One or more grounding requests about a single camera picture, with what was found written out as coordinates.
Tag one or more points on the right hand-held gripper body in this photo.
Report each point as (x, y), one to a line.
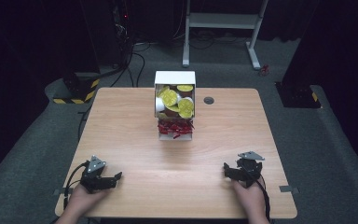
(249, 169)

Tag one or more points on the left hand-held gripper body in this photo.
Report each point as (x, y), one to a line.
(93, 177)

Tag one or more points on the person's left hand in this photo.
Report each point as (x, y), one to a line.
(85, 199)

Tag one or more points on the person's right hand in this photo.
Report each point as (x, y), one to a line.
(250, 197)

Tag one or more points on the grey tape strip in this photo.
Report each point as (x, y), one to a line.
(62, 191)
(289, 188)

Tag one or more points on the pile of red packets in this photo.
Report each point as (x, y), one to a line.
(175, 127)

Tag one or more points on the pile of yellow-lidded cups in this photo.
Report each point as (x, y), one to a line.
(175, 101)

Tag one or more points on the black pillar with plain base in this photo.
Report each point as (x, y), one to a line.
(298, 90)

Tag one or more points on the black pillar with striped base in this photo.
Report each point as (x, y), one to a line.
(80, 84)

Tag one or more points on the white cardboard dispenser box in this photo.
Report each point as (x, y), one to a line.
(174, 77)

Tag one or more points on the white metal stand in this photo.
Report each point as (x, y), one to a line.
(220, 20)

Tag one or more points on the dark equipment rack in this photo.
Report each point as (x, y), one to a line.
(121, 28)

